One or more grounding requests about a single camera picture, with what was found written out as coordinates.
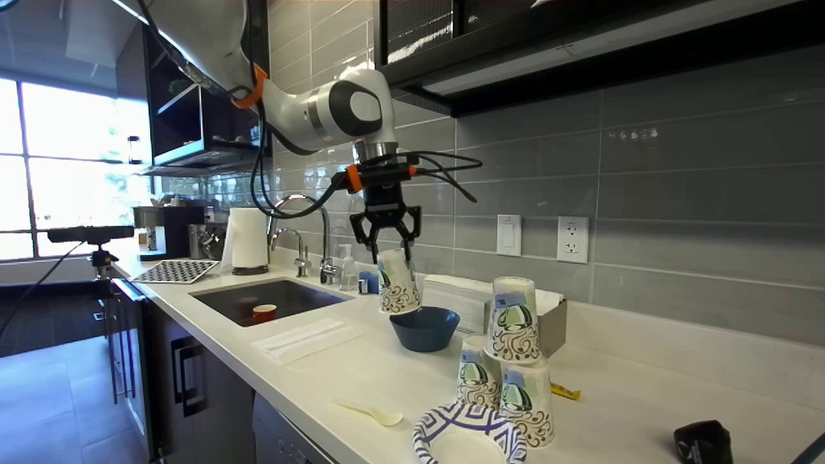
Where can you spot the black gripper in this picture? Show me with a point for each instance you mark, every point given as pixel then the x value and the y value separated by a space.
pixel 385 208

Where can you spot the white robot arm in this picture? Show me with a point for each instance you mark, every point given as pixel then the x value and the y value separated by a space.
pixel 215 34

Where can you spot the white napkin stack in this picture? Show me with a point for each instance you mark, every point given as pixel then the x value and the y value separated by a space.
pixel 550 301

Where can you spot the black coffee machine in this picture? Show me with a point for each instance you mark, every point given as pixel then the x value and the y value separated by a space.
pixel 171 229

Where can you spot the blue cloth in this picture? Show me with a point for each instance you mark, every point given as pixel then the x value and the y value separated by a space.
pixel 368 285

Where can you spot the clear soap dispenser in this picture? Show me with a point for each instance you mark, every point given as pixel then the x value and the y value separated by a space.
pixel 344 271

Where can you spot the chrome gooseneck faucet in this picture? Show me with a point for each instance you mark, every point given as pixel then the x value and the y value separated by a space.
pixel 327 247

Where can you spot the small chrome tap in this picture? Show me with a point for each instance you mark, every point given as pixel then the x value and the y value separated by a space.
pixel 301 256

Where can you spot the blue bowl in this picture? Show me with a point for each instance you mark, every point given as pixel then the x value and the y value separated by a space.
pixel 427 330

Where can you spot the steel sink basin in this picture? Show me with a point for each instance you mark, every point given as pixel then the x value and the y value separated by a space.
pixel 284 298

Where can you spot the white paper towel roll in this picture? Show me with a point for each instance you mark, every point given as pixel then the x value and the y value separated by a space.
pixel 250 240

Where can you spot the orange item in sink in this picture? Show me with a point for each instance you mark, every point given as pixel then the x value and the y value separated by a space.
pixel 264 314

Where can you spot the cream plastic spoon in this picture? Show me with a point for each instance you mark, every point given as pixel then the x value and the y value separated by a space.
pixel 382 415

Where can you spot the black open shelf cabinet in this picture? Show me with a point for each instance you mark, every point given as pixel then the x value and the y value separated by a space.
pixel 207 131

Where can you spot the grey drying mat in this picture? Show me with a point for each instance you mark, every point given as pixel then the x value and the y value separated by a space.
pixel 176 271

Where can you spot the yellow condiment packet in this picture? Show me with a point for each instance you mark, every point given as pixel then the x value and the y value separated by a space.
pixel 565 393

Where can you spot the black upper cabinet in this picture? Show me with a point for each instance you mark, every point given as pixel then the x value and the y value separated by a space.
pixel 603 43

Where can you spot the black tripod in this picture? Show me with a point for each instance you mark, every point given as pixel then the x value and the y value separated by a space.
pixel 104 258

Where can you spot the window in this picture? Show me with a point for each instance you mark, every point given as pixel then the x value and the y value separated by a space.
pixel 79 156

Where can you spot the black rounded plastic object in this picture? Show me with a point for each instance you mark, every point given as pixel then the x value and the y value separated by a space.
pixel 703 442

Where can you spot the black wrist camera orange mount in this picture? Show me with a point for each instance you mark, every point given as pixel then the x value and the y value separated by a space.
pixel 382 171

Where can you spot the white wall switch plate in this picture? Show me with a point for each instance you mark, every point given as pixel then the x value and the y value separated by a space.
pixel 509 234

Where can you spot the white wall outlet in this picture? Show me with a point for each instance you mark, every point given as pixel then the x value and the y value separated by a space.
pixel 570 239

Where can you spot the black bar camera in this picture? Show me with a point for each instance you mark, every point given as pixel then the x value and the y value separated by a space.
pixel 87 234

